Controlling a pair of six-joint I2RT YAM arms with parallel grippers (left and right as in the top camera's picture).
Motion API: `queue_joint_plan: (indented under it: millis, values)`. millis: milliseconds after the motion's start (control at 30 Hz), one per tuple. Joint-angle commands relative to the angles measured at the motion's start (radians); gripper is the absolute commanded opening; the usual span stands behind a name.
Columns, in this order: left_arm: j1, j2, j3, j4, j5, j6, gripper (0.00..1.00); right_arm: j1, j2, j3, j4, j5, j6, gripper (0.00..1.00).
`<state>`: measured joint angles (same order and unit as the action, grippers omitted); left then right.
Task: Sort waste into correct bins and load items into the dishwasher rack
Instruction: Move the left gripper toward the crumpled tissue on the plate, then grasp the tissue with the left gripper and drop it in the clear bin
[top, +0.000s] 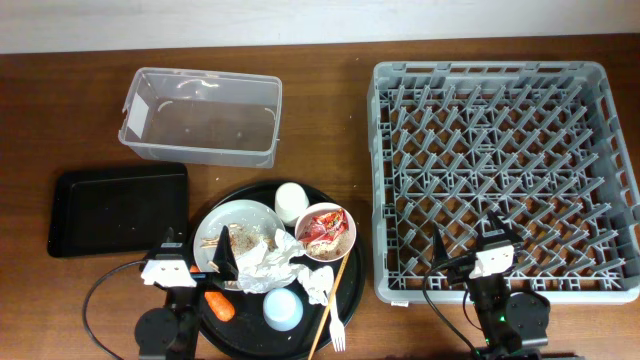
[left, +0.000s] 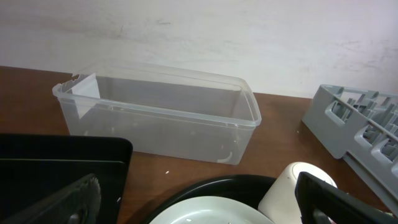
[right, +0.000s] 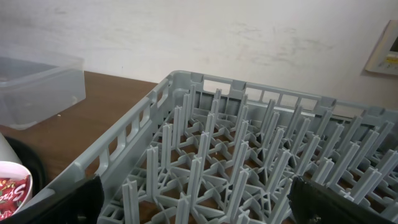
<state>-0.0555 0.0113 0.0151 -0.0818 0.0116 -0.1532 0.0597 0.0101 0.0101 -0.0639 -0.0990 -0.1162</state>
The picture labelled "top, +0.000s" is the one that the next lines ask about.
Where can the round black serving tray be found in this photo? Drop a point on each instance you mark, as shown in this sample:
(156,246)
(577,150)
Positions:
(247,335)

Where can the white plastic fork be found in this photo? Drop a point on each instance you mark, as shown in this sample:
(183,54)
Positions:
(336,328)

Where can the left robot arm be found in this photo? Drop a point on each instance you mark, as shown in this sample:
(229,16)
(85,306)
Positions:
(171,331)

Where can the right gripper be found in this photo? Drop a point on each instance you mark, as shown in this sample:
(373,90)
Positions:
(460,268)

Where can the grey round plate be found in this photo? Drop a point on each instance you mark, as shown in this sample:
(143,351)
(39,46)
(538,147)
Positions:
(245,212)

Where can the rice and mushroom leftovers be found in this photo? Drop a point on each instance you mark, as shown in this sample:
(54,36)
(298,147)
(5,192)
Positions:
(243,239)

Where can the red snack wrapper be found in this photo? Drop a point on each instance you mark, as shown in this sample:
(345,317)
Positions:
(325,227)

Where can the wooden chopstick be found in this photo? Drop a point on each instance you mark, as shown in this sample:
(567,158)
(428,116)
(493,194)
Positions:
(326,313)

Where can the orange carrot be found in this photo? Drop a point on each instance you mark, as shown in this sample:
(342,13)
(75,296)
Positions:
(219,305)

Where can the clear plastic waste bin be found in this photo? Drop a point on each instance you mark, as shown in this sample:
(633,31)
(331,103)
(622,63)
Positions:
(203,117)

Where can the white plastic cup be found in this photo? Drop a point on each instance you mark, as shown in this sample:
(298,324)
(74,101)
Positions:
(291,202)

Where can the small white napkin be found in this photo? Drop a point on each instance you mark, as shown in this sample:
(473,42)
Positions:
(317,284)

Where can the light blue cup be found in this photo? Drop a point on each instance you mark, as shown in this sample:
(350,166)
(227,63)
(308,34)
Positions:
(282,309)

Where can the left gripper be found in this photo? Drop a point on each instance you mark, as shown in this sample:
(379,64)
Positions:
(223,262)

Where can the pink bowl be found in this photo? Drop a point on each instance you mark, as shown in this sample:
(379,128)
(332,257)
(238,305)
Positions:
(322,251)

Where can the grey plastic dishwasher rack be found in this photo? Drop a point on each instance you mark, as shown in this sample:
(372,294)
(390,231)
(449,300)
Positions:
(538,143)

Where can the black rectangular tray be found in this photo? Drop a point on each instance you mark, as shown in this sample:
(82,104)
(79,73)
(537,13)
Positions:
(118,209)

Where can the large white napkin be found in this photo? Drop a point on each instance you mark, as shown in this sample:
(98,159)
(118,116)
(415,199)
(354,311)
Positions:
(262,270)

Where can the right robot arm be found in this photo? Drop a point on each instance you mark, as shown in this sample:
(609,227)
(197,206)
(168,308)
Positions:
(513,323)

